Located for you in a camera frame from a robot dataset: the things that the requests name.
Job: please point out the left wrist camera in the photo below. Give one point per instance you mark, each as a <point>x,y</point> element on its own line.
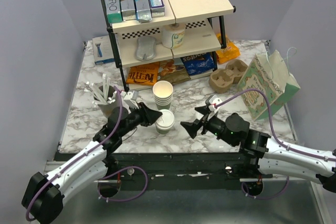
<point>130,98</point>

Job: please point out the orange yellow snack bag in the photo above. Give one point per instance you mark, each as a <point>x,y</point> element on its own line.
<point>229,53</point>

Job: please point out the grey straw holder cup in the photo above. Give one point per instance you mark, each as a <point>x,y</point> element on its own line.
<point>104,95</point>

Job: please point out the teal RiO box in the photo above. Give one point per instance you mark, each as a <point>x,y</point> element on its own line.
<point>113,11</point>

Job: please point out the silver blue RiO box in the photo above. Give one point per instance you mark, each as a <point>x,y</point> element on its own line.
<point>143,11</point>

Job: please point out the beige three-tier shelf rack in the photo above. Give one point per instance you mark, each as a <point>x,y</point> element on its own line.
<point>205,32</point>

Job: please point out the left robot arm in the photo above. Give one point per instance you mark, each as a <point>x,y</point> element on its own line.
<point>45,195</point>

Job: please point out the blue razor package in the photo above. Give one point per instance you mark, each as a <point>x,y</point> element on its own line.
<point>102,50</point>

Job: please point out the white patterned paper cup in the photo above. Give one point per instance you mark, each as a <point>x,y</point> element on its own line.
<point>173,35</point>

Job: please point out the cardboard cup carrier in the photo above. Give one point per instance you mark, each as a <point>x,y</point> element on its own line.
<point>221,80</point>

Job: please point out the blue Doritos bag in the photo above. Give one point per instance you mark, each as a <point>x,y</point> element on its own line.
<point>198,64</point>

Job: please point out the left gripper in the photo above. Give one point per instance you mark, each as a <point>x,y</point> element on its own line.
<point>148,117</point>

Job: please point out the brown chips bag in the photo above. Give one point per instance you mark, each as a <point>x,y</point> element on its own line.
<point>173,71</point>

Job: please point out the green Fresh paper bag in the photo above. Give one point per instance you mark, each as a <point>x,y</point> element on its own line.
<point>269,73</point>

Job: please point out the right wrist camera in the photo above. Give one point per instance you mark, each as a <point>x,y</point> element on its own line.
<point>211,104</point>

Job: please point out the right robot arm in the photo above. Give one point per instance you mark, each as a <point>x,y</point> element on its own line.
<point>263,155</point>

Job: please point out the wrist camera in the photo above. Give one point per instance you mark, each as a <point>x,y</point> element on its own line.
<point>211,104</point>
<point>130,98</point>

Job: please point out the single green paper cup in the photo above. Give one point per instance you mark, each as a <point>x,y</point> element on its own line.
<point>165,122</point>

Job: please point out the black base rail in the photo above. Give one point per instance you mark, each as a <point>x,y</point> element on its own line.
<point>176,171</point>

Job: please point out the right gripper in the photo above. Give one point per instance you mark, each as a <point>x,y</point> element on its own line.
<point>192,127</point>

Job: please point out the stack of green paper cups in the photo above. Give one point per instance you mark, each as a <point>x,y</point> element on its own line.
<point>163,94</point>

